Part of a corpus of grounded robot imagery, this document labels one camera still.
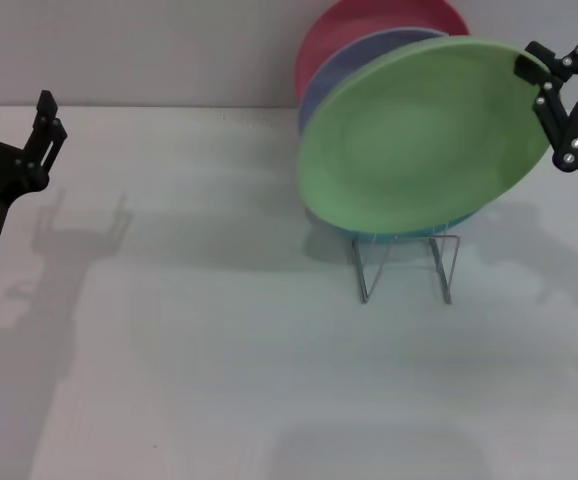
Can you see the green plastic plate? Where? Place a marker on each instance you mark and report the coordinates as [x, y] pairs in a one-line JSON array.
[[419, 135]]

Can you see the purple plastic plate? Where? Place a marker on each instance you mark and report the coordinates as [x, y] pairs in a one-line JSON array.
[[329, 75]]

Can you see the red plastic plate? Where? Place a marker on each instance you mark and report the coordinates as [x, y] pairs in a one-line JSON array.
[[329, 30]]

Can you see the teal plastic plate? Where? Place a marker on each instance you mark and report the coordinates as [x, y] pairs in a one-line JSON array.
[[364, 237]]

